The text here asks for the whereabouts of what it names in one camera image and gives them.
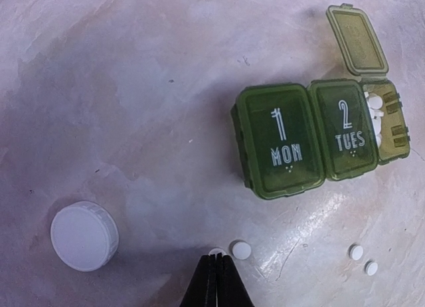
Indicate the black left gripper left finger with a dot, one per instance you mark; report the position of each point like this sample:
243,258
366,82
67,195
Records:
201,291

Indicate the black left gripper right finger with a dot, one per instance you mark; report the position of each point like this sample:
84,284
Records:
230,289

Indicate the white round pill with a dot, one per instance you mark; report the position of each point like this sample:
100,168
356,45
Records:
356,252
217,251
241,250
371,268

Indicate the white bottle cap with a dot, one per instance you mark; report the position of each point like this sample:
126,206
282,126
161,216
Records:
84,236

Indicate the green pill organizer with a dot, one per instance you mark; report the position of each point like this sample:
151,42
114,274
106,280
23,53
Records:
291,138

